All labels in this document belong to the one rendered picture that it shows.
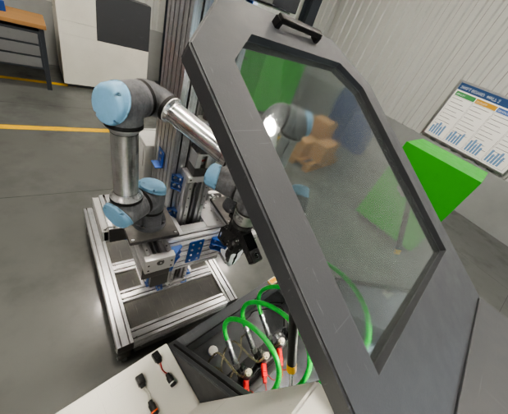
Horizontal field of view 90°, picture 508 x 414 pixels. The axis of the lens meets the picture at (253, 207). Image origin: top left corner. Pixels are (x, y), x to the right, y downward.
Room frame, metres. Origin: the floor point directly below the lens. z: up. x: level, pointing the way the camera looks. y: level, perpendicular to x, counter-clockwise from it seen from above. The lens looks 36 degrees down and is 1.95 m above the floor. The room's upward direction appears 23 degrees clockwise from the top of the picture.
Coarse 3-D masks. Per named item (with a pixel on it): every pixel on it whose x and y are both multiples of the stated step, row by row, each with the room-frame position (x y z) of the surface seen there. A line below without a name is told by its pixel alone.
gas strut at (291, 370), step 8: (288, 320) 0.27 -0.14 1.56; (288, 328) 0.27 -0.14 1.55; (296, 328) 0.26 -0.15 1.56; (288, 336) 0.26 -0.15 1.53; (296, 336) 0.26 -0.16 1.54; (288, 344) 0.26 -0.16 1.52; (296, 344) 0.26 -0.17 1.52; (288, 352) 0.25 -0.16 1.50; (296, 352) 0.25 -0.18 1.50; (288, 360) 0.25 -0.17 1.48; (296, 360) 0.25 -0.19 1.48; (288, 368) 0.24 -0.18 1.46
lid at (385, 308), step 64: (192, 64) 0.43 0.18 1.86; (256, 64) 0.59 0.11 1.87; (320, 64) 0.86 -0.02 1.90; (256, 128) 0.42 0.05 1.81; (320, 128) 0.62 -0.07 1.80; (384, 128) 0.91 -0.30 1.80; (256, 192) 0.32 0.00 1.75; (320, 192) 0.46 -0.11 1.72; (384, 192) 0.67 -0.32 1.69; (320, 256) 0.31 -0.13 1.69; (384, 256) 0.47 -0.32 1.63; (448, 256) 0.68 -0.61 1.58; (320, 320) 0.23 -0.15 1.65; (384, 320) 0.33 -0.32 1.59; (448, 320) 0.46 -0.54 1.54; (384, 384) 0.22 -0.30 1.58; (448, 384) 0.31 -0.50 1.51
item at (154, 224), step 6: (162, 210) 0.85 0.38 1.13; (144, 216) 0.78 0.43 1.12; (150, 216) 0.79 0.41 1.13; (156, 216) 0.81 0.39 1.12; (162, 216) 0.85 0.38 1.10; (138, 222) 0.77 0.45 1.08; (144, 222) 0.77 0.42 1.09; (150, 222) 0.78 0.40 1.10; (156, 222) 0.80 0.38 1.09; (162, 222) 0.85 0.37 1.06; (138, 228) 0.76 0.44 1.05; (144, 228) 0.77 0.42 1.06; (150, 228) 0.78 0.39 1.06; (156, 228) 0.79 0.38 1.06
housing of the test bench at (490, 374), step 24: (480, 312) 0.59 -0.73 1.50; (480, 336) 0.49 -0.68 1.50; (504, 336) 0.53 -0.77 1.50; (480, 360) 0.42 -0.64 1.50; (504, 360) 0.45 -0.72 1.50; (480, 384) 0.35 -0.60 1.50; (504, 384) 0.38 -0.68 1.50; (456, 408) 0.28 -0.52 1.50; (480, 408) 0.30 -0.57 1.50; (504, 408) 0.32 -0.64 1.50
